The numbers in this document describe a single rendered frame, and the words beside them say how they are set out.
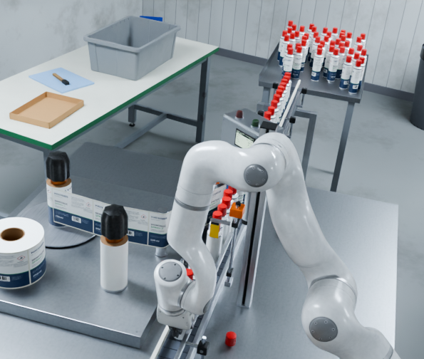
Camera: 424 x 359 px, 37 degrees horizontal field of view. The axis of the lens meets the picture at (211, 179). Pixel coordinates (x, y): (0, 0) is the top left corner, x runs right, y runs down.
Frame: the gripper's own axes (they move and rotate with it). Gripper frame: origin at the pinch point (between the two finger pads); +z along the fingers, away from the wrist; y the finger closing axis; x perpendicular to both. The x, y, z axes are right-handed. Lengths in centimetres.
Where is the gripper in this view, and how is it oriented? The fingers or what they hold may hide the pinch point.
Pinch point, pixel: (176, 330)
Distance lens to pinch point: 190.8
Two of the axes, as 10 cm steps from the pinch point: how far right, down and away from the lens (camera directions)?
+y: -9.6, -2.0, 1.9
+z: 0.1, 6.5, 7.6
